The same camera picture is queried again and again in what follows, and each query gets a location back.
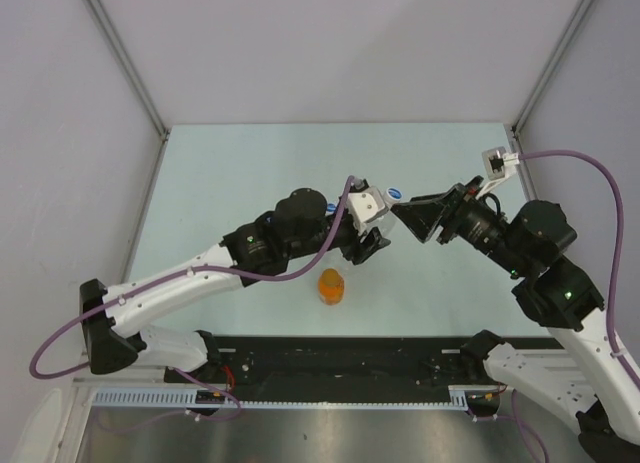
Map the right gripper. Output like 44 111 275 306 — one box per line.
389 175 528 275

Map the white blue bottle cap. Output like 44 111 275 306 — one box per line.
382 187 403 207

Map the clear plastic bottle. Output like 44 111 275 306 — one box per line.
320 212 395 277

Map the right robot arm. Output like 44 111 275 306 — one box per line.
391 180 639 462

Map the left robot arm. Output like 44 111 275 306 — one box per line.
79 181 401 383

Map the orange bottle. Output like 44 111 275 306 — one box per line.
317 268 345 306

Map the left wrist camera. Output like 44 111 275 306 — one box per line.
346 185 389 234

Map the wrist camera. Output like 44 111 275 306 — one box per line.
346 185 389 234
469 147 520 199

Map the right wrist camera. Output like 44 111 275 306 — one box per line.
469 147 520 199

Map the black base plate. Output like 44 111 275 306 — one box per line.
163 335 576 390

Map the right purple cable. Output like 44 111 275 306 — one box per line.
514 149 640 382

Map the slotted cable duct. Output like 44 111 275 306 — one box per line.
92 388 500 411

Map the right aluminium frame post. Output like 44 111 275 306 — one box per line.
509 0 598 138

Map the aluminium frame post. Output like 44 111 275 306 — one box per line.
509 0 598 138
82 0 169 141

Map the left aluminium frame post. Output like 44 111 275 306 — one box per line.
82 0 169 141

